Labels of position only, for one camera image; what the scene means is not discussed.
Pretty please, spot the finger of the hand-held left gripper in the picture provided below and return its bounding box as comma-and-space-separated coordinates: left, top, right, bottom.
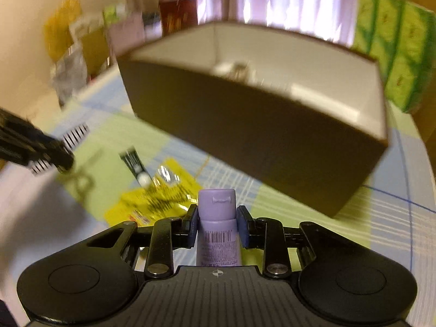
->
0, 131, 52, 169
0, 107, 76, 172

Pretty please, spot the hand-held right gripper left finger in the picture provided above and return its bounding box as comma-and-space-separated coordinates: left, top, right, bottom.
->
87, 204, 200, 278

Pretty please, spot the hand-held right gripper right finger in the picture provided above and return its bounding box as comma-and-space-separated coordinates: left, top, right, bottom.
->
236, 205, 317, 278

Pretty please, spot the purple tube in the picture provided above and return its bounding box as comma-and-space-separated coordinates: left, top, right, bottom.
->
195, 188, 243, 267

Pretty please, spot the black comb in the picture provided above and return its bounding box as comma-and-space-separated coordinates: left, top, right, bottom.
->
31, 124, 90, 176

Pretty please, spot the brown cardboard box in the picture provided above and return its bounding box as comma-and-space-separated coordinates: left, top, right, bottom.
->
116, 20, 389, 219

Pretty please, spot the desktop with checked tablecloth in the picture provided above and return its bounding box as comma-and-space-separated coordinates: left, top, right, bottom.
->
0, 65, 433, 327

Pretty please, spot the yellow packet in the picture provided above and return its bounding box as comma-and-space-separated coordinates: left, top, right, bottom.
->
103, 158, 202, 228

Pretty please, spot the silver plastic bag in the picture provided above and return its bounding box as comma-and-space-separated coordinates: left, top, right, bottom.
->
50, 45, 88, 107

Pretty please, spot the small black tube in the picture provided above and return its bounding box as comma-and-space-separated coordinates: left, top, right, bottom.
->
119, 146, 151, 187

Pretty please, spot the tan cardboard box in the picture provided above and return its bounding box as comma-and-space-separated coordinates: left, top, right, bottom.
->
81, 26, 114, 76

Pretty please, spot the yellow plastic bag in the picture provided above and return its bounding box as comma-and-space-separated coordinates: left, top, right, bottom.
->
44, 0, 83, 62

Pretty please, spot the white cardboard hanger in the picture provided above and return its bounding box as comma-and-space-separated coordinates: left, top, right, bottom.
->
69, 14, 103, 40

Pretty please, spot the pink paper bag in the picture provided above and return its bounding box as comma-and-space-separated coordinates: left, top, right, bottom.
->
107, 11, 146, 56

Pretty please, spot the small green box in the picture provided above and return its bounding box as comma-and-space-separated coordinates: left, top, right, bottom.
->
103, 3, 127, 25

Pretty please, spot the red gift box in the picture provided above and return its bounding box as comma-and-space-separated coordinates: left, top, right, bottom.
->
158, 0, 199, 37

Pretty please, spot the pale pink curtain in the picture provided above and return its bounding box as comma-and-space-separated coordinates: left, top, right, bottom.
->
125, 0, 367, 46

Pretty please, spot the stack of green tissue packs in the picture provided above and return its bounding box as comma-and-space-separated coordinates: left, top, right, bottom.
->
350, 0, 436, 114

